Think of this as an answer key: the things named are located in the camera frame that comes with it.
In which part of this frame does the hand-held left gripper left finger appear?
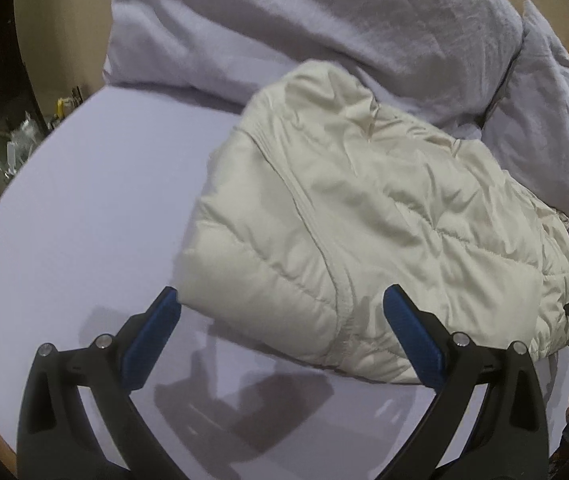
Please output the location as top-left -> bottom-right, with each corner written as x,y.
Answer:
17,286 -> 185,480

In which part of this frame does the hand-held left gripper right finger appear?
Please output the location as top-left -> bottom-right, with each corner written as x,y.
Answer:
383,284 -> 550,480

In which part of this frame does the cream puffer jacket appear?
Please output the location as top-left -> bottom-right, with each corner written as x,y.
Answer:
177,59 -> 569,385

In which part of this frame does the bed with lavender sheet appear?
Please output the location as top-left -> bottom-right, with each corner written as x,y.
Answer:
0,85 -> 569,480

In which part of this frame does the small lavender pillow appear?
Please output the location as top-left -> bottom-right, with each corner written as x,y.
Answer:
481,0 -> 569,267

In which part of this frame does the clear plastic bag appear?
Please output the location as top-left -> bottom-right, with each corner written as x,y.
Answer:
12,112 -> 45,148

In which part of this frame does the large lavender pillow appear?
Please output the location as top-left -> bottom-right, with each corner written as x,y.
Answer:
103,0 -> 523,127

